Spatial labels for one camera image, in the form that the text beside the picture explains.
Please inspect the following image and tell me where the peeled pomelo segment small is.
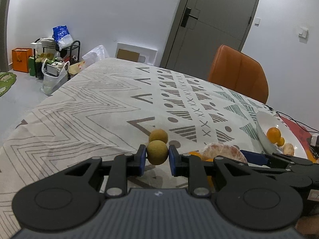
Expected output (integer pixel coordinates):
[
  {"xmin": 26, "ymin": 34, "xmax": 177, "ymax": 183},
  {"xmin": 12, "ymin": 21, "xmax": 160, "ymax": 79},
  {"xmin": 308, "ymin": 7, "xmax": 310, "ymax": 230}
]
[{"xmin": 283, "ymin": 143, "xmax": 295, "ymax": 156}]

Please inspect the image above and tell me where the small yellow kumquat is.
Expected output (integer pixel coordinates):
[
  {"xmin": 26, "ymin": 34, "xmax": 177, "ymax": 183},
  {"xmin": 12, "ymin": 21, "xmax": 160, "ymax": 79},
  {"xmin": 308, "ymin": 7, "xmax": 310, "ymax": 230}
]
[{"xmin": 276, "ymin": 137, "xmax": 285, "ymax": 147}]

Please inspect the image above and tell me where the large orange front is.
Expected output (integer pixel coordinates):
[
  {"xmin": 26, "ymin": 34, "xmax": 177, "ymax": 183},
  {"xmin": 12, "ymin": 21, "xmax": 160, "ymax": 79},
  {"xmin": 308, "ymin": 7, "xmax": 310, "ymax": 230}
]
[{"xmin": 266, "ymin": 127, "xmax": 281, "ymax": 144}]

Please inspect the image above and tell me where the green-yellow round fruit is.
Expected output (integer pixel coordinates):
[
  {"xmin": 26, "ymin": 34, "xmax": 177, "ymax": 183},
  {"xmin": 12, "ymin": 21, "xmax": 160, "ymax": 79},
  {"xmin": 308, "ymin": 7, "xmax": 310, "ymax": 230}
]
[
  {"xmin": 149, "ymin": 129, "xmax": 168, "ymax": 144},
  {"xmin": 147, "ymin": 140, "xmax": 168, "ymax": 165}
]

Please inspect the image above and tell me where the person's right hand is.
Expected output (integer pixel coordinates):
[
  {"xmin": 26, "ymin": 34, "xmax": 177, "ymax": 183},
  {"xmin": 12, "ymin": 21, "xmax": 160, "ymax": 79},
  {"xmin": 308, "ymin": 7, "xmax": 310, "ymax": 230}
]
[{"xmin": 295, "ymin": 215, "xmax": 319, "ymax": 237}]

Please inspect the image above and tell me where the red orange cartoon mat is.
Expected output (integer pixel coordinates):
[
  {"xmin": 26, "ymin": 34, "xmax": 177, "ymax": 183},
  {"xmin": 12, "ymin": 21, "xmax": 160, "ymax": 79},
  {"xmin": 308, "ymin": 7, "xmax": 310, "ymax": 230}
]
[{"xmin": 281, "ymin": 117, "xmax": 318, "ymax": 164}]

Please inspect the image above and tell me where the white ceramic plate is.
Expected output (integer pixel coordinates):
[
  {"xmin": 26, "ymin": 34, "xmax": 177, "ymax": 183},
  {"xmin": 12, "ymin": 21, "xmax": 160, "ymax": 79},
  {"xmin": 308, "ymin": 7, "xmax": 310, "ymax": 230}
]
[{"xmin": 256, "ymin": 111, "xmax": 307, "ymax": 159}]

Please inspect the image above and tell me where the peeled pomelo segment large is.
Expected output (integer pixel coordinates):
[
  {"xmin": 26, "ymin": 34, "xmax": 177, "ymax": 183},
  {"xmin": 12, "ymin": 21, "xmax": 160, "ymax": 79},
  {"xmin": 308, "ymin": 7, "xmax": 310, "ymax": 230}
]
[{"xmin": 200, "ymin": 143, "xmax": 248, "ymax": 164}]

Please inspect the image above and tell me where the small orange behind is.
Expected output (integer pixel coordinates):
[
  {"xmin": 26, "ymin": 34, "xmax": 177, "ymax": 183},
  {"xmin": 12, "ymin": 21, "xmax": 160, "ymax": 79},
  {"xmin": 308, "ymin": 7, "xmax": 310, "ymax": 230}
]
[{"xmin": 189, "ymin": 151, "xmax": 202, "ymax": 160}]

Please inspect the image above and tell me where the orange leather chair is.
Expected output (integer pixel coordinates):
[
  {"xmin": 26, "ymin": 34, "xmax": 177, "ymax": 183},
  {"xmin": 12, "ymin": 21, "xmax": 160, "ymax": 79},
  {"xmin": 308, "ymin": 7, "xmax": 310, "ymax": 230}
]
[{"xmin": 208, "ymin": 45, "xmax": 269, "ymax": 104}]

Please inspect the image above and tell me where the patterned white tablecloth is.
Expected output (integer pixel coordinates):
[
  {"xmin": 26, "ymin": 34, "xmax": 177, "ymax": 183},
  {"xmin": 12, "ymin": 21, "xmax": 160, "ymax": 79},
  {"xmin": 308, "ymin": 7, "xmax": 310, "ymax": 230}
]
[{"xmin": 1, "ymin": 58, "xmax": 273, "ymax": 238}]

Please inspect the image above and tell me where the white plastic shopping bag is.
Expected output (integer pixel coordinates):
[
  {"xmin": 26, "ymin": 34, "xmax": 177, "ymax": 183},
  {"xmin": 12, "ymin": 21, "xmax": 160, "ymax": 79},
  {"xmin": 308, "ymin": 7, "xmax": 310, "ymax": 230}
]
[{"xmin": 42, "ymin": 59, "xmax": 70, "ymax": 96}]

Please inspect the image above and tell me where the beige paper bag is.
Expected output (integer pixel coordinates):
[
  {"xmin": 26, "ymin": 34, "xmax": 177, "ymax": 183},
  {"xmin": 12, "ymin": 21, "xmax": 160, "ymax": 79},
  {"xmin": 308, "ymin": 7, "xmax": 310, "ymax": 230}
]
[{"xmin": 68, "ymin": 61, "xmax": 86, "ymax": 78}]

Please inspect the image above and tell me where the green floor mat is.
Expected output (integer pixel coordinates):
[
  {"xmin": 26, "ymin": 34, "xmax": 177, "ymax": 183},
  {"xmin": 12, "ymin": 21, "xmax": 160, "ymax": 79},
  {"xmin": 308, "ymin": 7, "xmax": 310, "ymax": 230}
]
[{"xmin": 0, "ymin": 72, "xmax": 17, "ymax": 97}]

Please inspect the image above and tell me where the green box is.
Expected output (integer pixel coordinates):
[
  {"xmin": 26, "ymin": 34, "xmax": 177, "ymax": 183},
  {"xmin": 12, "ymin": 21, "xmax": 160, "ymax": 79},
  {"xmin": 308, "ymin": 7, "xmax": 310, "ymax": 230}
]
[{"xmin": 28, "ymin": 57, "xmax": 36, "ymax": 77}]

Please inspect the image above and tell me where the clear plastic bag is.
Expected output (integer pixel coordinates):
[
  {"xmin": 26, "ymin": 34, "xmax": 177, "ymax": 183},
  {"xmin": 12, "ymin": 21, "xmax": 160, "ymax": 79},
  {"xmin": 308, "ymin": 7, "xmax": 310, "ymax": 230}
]
[{"xmin": 82, "ymin": 45, "xmax": 109, "ymax": 67}]

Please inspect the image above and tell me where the orange paper bag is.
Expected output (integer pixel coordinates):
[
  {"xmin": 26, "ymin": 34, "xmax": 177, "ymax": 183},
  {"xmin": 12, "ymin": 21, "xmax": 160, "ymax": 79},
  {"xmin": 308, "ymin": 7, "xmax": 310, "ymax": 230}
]
[{"xmin": 12, "ymin": 48, "xmax": 32, "ymax": 73}]

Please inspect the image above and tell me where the black metal rack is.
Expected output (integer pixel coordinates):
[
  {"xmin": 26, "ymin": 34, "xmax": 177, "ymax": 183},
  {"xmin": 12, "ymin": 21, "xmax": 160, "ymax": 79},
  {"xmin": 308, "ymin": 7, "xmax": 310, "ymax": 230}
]
[{"xmin": 33, "ymin": 37, "xmax": 81, "ymax": 79}]

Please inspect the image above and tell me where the grey door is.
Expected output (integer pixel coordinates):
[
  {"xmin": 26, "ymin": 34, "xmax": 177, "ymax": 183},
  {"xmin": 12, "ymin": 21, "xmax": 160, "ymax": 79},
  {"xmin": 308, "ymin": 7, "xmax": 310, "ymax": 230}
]
[{"xmin": 160, "ymin": 0, "xmax": 259, "ymax": 80}]

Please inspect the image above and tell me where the white foam packaging board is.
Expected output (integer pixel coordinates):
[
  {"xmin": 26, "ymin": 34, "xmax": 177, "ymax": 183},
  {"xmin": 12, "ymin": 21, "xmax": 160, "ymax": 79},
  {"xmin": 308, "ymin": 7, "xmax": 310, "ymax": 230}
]
[{"xmin": 116, "ymin": 42, "xmax": 157, "ymax": 65}]

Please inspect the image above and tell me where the blue white plastic bag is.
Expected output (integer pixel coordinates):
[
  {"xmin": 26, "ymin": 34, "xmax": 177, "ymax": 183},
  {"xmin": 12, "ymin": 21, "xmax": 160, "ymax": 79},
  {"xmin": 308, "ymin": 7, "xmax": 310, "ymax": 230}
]
[{"xmin": 52, "ymin": 25, "xmax": 74, "ymax": 50}]

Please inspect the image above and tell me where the black cable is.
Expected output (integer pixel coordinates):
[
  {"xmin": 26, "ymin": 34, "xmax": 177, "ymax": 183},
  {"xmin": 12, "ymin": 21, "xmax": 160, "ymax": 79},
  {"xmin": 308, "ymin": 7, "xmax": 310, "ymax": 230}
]
[{"xmin": 266, "ymin": 105, "xmax": 319, "ymax": 134}]

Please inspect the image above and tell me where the small white wall switch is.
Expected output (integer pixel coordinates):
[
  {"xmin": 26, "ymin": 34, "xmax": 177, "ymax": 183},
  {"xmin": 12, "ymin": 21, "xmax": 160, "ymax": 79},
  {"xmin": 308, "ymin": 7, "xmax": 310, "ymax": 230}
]
[{"xmin": 254, "ymin": 17, "xmax": 261, "ymax": 26}]

